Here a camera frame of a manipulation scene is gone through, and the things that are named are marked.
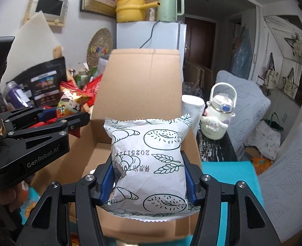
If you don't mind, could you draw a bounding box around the right hanging tote bag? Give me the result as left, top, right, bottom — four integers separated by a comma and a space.
283, 67, 301, 99

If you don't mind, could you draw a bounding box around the white foam board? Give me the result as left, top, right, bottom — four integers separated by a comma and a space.
0, 12, 60, 90

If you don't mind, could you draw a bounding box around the small red gold candy packet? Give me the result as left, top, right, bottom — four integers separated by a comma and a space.
56, 85, 92, 118

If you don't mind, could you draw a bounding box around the white cartoon kettle bottle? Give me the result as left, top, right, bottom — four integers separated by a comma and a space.
200, 82, 237, 140

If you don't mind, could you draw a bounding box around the white bread drawing packet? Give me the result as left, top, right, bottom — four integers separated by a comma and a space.
102, 114, 200, 222

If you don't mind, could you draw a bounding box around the teal bubble mailer mat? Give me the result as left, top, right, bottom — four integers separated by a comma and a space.
20, 161, 264, 245

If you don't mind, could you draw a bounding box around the person's hand holding gripper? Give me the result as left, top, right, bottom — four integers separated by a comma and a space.
0, 184, 24, 212

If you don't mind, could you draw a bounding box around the far grey leaf chair cover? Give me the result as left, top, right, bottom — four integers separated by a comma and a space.
216, 71, 270, 160

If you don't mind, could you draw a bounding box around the dark brown door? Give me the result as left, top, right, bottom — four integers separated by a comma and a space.
185, 17, 216, 69

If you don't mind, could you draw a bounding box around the hanging tote bag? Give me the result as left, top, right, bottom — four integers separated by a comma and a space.
283, 67, 301, 99
263, 52, 279, 89

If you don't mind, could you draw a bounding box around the near grey leaf chair cover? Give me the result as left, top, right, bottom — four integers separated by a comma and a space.
258, 122, 302, 242

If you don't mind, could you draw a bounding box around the woven round mat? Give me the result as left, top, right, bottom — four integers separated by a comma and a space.
86, 28, 113, 70

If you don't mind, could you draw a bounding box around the black standing pouch bag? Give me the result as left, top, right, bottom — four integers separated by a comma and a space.
13, 57, 67, 107

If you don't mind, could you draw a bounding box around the left hanging tote bag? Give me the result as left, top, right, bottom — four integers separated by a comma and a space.
263, 52, 279, 89

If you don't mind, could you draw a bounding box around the wall intercom monitor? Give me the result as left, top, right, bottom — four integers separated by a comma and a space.
23, 0, 69, 27

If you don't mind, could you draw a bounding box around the purple can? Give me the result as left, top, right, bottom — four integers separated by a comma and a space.
2, 81, 34, 110

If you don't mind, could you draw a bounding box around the white paper towel roll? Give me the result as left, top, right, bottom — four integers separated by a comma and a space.
181, 95, 205, 137

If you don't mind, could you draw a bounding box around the white mini fridge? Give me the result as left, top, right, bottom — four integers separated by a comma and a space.
116, 21, 187, 64

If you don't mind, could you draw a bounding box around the grey leaf chair cover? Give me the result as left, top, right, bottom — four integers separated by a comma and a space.
216, 71, 270, 160
258, 122, 302, 242

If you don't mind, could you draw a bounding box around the yellow pot with handle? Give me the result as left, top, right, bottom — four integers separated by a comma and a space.
115, 0, 160, 23

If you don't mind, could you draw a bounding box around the green electric kettle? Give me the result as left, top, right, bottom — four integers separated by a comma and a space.
157, 0, 185, 22

